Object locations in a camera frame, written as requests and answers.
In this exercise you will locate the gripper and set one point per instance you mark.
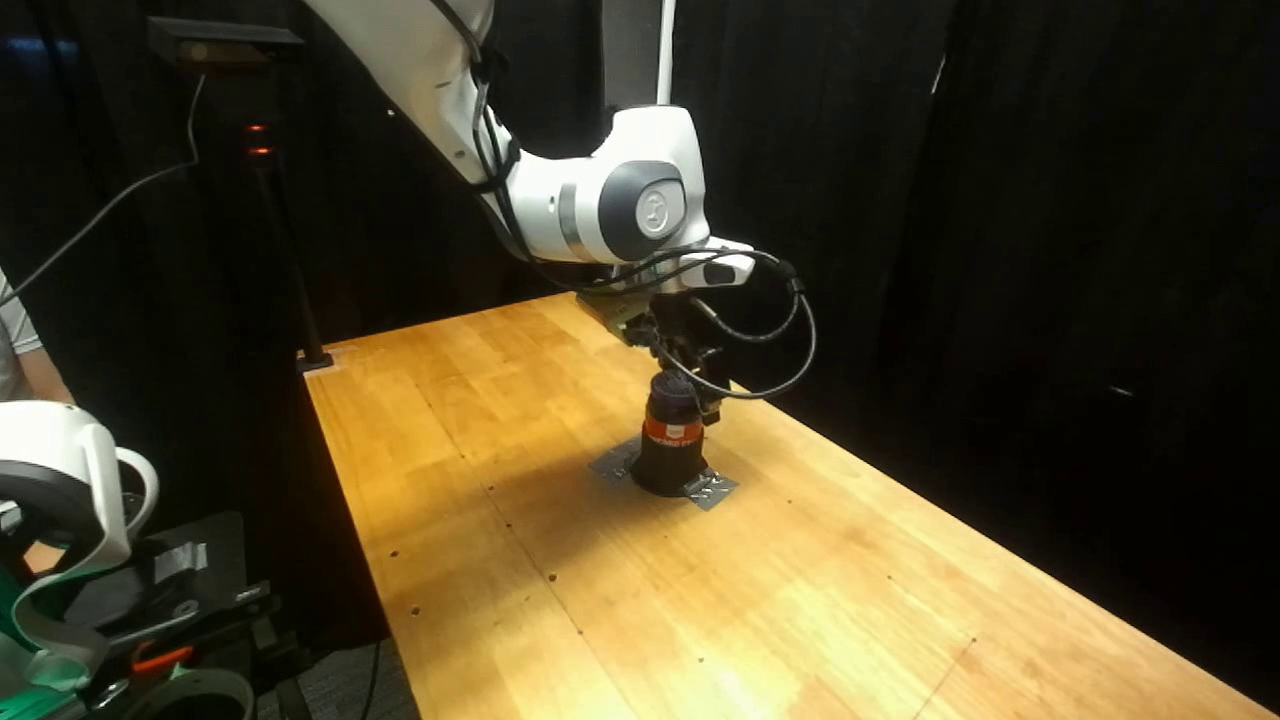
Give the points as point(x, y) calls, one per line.
point(682, 322)

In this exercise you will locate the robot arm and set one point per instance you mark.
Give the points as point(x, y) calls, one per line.
point(560, 205)

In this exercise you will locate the dark bottle with orange band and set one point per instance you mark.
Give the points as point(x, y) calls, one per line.
point(670, 450)

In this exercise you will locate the white pole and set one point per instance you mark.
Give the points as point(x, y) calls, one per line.
point(665, 50)

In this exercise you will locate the black equipment case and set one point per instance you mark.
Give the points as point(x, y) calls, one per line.
point(190, 590)

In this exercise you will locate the white headset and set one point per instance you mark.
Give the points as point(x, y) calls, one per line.
point(60, 470)

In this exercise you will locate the person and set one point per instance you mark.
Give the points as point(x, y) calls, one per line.
point(20, 345)

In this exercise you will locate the grey metal bracket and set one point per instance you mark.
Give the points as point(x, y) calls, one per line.
point(612, 462)
point(712, 490)

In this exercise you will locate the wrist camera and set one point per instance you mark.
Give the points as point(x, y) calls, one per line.
point(612, 310)

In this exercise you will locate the camera on mount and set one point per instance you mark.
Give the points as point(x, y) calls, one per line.
point(225, 40)

